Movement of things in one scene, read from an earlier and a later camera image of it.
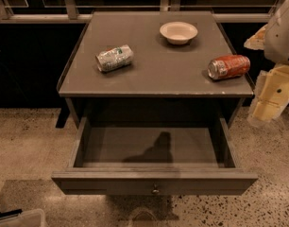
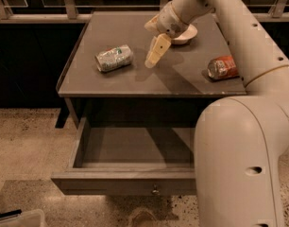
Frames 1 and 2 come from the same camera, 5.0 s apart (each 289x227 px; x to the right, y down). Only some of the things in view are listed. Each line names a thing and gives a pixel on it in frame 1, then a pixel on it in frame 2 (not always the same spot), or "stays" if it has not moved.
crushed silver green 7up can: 114,59 stays
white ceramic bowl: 178,32 stays
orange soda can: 228,66 stays
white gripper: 281,37 to 167,22
